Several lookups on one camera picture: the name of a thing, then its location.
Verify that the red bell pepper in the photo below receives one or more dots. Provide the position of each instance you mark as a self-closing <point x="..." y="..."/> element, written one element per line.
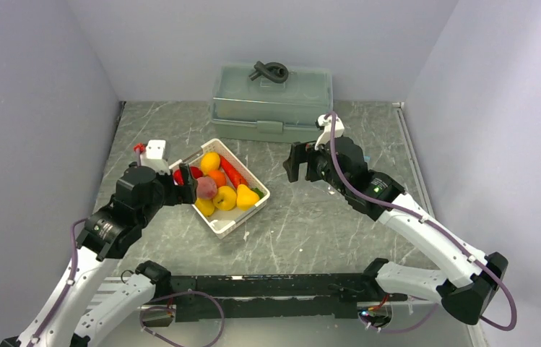
<point x="177" y="175"/>

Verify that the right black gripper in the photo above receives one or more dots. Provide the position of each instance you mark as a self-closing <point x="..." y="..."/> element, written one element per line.
<point x="300" y="153"/>

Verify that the yellow lemon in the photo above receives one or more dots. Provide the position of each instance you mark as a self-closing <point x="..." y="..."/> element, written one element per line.
<point x="210" y="162"/>

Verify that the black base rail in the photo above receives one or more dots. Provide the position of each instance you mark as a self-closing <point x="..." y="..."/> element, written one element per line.
<point x="340" y="295"/>

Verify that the green plastic storage box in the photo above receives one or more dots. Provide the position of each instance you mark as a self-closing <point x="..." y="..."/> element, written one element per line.
<point x="246" y="105"/>

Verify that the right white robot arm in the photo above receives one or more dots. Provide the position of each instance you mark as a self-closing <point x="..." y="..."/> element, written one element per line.
<point x="466" y="278"/>

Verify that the pink peach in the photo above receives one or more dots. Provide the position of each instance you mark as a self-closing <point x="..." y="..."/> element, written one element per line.
<point x="206" y="188"/>

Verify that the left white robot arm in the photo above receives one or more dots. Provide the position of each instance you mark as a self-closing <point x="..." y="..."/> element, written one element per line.
<point x="104" y="239"/>

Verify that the small yellow fruit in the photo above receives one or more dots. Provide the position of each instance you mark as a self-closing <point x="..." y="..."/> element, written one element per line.
<point x="205" y="207"/>

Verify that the orange tangerine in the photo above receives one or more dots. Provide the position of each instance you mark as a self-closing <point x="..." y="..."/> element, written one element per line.
<point x="218" y="177"/>

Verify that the red orange carrot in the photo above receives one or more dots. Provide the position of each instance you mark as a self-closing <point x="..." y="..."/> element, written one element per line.
<point x="234" y="176"/>

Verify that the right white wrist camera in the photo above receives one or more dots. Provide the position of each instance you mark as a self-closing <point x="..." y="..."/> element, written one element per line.
<point x="331" y="126"/>

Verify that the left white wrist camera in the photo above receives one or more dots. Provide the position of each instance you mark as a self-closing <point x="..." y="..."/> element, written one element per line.
<point x="153" y="154"/>

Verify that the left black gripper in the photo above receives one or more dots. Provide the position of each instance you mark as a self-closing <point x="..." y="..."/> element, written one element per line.
<point x="187" y="192"/>

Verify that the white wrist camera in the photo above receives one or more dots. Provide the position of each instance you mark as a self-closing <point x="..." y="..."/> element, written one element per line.
<point x="331" y="126"/>
<point x="153" y="154"/>

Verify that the yellow apple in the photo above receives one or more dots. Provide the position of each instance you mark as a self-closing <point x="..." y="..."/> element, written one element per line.
<point x="225" y="198"/>

